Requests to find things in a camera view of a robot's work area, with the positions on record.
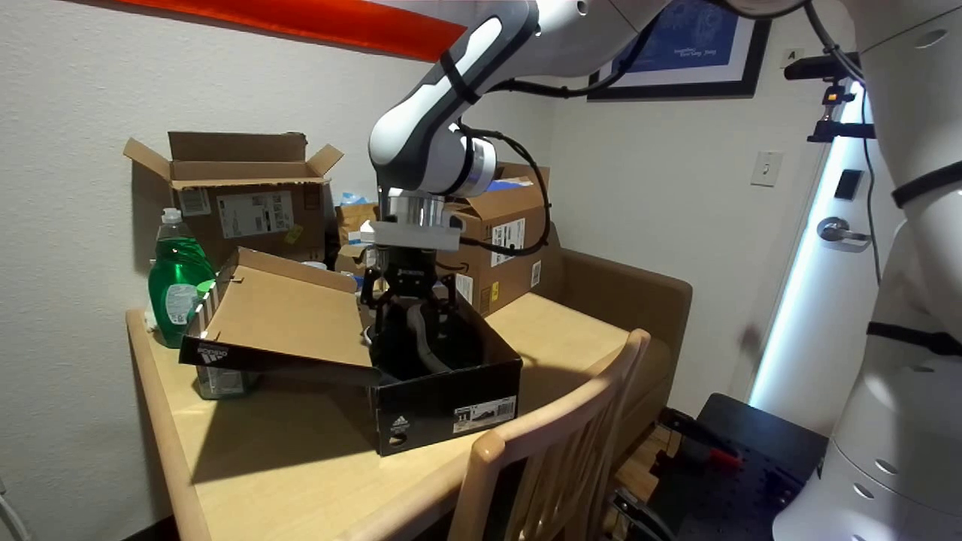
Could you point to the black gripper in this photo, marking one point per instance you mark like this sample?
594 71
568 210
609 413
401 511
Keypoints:
409 275

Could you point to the navy sneaker with white sole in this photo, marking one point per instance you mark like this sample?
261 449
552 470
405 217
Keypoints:
439 341

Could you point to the black striped shoe box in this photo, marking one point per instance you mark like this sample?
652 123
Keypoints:
290 317

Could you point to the small cardboard box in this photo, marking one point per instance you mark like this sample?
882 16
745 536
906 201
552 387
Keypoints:
352 230

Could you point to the large labelled cardboard box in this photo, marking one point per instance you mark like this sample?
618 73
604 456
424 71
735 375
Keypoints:
506 251

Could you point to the open cardboard box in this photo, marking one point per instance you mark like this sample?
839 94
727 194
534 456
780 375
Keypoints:
241 199

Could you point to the light wooden chair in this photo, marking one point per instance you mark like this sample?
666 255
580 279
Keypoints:
552 440

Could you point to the green dish soap bottle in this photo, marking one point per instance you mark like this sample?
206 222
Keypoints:
181 286

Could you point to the orange black clamp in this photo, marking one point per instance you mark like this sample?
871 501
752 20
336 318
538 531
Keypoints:
708 446

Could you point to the black framed blue picture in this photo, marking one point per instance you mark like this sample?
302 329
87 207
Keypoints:
693 47

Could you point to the white door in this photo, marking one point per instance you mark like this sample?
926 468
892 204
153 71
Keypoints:
823 318

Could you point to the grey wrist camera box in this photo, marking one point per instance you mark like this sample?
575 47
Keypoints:
416 236

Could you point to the red wall banner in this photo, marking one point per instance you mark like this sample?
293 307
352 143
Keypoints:
302 22

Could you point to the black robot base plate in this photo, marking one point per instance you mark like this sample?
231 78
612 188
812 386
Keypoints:
741 462

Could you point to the white light switch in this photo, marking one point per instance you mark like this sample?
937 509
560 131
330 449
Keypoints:
769 169

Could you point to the black camera on mount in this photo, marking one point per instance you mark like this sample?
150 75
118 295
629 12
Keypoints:
828 71

